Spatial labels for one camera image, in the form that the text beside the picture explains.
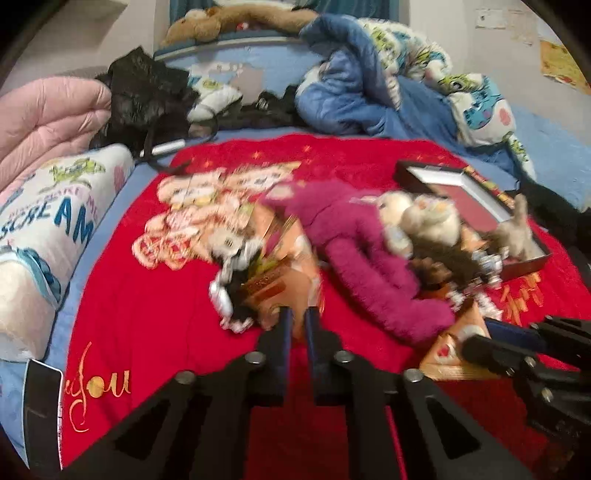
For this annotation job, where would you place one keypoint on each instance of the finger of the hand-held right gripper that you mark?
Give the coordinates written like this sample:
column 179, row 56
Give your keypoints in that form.
column 489, row 354
column 512, row 333

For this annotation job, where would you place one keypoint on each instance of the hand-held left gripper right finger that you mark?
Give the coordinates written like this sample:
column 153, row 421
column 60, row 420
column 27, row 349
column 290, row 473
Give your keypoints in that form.
column 313, row 327

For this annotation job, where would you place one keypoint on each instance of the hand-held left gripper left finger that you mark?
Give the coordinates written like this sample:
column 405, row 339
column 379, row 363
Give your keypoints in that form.
column 286, row 323

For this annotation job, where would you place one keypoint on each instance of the orange triangular snack packet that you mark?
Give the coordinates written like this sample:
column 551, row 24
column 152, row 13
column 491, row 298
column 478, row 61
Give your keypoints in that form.
column 443, row 355

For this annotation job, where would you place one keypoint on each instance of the black box with white inside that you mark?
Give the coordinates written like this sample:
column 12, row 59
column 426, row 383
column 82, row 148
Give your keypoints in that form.
column 475, row 207

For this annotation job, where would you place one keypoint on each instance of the black and white plush toy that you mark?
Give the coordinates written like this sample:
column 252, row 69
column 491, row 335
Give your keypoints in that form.
column 231, row 277

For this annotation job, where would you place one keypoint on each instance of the magenta plush toy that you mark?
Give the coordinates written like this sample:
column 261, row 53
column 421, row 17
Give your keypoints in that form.
column 360, row 249

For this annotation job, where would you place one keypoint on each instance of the dark brown fuzzy toy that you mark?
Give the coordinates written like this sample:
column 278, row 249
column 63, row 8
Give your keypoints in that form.
column 443, row 267

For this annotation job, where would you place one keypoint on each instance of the beige fluffy hair claw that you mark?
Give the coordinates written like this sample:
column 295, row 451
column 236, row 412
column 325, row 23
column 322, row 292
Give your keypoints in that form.
column 512, row 235

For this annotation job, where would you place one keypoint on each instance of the black cloth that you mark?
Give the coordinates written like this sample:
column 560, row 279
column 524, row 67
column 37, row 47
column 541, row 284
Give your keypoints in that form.
column 554, row 212

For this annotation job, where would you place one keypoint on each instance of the red printed blanket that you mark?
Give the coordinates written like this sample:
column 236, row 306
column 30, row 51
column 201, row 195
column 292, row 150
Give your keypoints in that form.
column 152, row 300

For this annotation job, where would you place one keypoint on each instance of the white plush bear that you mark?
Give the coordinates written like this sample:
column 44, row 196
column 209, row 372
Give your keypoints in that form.
column 429, row 221

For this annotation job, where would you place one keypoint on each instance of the blue bed sheet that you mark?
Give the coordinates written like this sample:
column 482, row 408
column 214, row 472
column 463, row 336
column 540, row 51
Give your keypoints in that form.
column 554, row 147

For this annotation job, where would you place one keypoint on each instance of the black clothing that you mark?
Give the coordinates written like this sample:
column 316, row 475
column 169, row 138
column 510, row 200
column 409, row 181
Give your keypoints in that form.
column 268, row 113

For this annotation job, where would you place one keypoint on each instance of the blue monster print comforter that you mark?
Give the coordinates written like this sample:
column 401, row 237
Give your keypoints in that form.
column 351, row 92

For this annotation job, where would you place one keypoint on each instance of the small white printed pillow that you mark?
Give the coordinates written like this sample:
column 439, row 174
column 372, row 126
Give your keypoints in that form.
column 212, row 92

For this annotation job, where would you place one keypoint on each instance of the white printed long pillow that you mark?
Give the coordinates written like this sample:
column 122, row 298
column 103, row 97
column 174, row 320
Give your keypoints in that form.
column 46, row 240

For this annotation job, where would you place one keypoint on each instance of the black phone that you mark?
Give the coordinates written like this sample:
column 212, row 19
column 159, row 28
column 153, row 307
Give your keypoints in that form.
column 41, row 415

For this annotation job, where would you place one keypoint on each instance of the black plastic bag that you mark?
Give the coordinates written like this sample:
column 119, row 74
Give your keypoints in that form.
column 138, row 92

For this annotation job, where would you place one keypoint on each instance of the brown plush bear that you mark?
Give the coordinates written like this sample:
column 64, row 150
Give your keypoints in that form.
column 198, row 25

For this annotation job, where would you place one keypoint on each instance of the pink quilt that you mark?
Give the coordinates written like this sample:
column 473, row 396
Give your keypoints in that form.
column 46, row 120

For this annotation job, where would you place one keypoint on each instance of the yellow wall poster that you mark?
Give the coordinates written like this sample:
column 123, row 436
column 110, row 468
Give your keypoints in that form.
column 563, row 64

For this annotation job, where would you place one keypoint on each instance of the metal bed rail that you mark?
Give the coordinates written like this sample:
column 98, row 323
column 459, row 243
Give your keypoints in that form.
column 240, row 42

